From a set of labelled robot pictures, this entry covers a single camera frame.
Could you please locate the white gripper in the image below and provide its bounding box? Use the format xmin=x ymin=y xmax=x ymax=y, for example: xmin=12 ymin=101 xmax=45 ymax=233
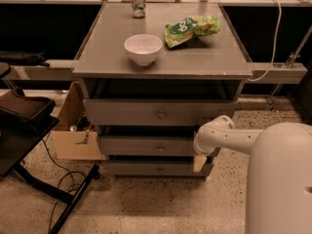
xmin=193 ymin=121 xmax=221 ymax=173

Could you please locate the grey drawer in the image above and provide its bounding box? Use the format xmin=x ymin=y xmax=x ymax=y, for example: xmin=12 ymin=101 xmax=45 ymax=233
xmin=97 ymin=136 xmax=195 ymax=157
xmin=107 ymin=162 xmax=213 ymax=177
xmin=83 ymin=98 xmax=237 ymax=126

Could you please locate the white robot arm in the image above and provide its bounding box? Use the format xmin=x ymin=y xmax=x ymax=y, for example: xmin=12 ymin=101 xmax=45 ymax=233
xmin=193 ymin=115 xmax=312 ymax=234

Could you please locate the grey bottom drawer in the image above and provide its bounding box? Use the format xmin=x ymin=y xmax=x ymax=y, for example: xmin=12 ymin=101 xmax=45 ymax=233
xmin=107 ymin=162 xmax=213 ymax=177

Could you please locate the grey drawer cabinet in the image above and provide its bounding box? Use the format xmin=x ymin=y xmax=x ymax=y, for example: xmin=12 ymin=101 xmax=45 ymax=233
xmin=74 ymin=3 xmax=252 ymax=165

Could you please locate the grey top drawer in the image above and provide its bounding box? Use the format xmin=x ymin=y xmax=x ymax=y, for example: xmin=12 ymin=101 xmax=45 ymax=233
xmin=83 ymin=98 xmax=237 ymax=126

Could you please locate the white bowl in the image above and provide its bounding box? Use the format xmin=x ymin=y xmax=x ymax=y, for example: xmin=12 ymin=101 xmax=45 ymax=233
xmin=124 ymin=34 xmax=163 ymax=66

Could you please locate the green chip bag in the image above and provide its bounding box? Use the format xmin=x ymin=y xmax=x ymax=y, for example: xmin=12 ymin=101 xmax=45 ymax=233
xmin=164 ymin=16 xmax=220 ymax=49

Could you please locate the cardboard box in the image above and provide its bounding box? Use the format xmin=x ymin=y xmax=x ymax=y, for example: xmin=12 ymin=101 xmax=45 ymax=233
xmin=51 ymin=82 xmax=105 ymax=160

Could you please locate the green white soda can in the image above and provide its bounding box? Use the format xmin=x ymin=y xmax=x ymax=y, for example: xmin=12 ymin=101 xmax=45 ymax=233
xmin=131 ymin=0 xmax=145 ymax=19

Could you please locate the black stand table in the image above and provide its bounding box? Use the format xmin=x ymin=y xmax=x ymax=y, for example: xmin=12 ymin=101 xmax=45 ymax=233
xmin=0 ymin=80 xmax=99 ymax=234

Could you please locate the black floor cable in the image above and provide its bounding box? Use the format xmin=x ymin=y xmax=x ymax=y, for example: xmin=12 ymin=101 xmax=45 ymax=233
xmin=41 ymin=136 xmax=86 ymax=234

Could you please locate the white hanging cable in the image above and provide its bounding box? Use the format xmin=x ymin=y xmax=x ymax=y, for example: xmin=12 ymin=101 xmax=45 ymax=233
xmin=246 ymin=0 xmax=283 ymax=83

